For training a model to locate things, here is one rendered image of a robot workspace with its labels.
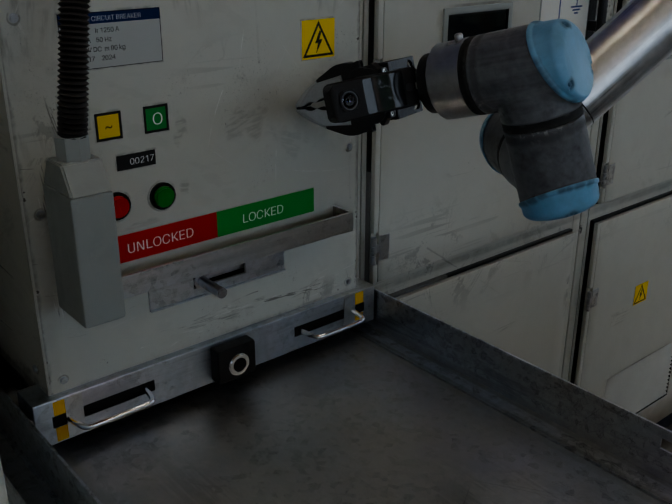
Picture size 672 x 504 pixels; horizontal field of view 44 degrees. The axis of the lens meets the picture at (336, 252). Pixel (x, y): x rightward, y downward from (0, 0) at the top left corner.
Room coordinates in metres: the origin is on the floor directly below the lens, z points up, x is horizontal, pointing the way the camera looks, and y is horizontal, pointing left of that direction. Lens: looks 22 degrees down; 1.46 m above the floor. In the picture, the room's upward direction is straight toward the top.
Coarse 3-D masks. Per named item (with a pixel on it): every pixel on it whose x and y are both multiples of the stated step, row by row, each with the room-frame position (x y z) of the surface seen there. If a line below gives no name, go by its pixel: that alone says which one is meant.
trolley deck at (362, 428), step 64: (256, 384) 1.01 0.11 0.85; (320, 384) 1.01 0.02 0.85; (384, 384) 1.01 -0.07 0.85; (448, 384) 1.01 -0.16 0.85; (0, 448) 0.86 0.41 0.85; (64, 448) 0.86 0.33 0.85; (128, 448) 0.86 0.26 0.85; (192, 448) 0.86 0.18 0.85; (256, 448) 0.86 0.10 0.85; (320, 448) 0.86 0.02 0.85; (384, 448) 0.86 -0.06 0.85; (448, 448) 0.86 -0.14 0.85; (512, 448) 0.86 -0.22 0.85
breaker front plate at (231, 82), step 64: (0, 0) 0.86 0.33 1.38; (128, 0) 0.95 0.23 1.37; (192, 0) 1.00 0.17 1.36; (256, 0) 1.06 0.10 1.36; (320, 0) 1.13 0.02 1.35; (192, 64) 1.00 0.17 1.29; (256, 64) 1.06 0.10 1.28; (320, 64) 1.12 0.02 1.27; (128, 128) 0.94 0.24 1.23; (192, 128) 1.00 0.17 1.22; (256, 128) 1.06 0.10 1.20; (320, 128) 1.12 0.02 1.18; (128, 192) 0.94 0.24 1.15; (192, 192) 0.99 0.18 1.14; (256, 192) 1.05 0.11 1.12; (320, 192) 1.12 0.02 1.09; (320, 256) 1.12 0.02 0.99; (64, 320) 0.87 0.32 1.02; (128, 320) 0.93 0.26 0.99; (192, 320) 0.98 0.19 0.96; (256, 320) 1.05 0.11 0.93; (64, 384) 0.87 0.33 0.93
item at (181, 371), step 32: (288, 320) 1.07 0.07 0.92; (320, 320) 1.11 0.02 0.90; (192, 352) 0.97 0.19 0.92; (256, 352) 1.03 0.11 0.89; (288, 352) 1.07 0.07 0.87; (96, 384) 0.88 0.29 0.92; (128, 384) 0.91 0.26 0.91; (160, 384) 0.94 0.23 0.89; (192, 384) 0.97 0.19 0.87; (32, 416) 0.83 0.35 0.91; (64, 416) 0.85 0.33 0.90; (96, 416) 0.88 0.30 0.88
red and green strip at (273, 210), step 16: (304, 192) 1.11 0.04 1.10; (240, 208) 1.04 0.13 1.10; (256, 208) 1.05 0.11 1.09; (272, 208) 1.07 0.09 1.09; (288, 208) 1.09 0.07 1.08; (304, 208) 1.10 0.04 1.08; (176, 224) 0.97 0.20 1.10; (192, 224) 0.99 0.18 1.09; (208, 224) 1.00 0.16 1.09; (224, 224) 1.02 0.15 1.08; (240, 224) 1.04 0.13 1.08; (256, 224) 1.05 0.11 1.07; (128, 240) 0.93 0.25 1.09; (144, 240) 0.95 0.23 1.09; (160, 240) 0.96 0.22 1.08; (176, 240) 0.97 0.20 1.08; (192, 240) 0.99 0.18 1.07; (128, 256) 0.93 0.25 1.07; (144, 256) 0.94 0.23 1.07
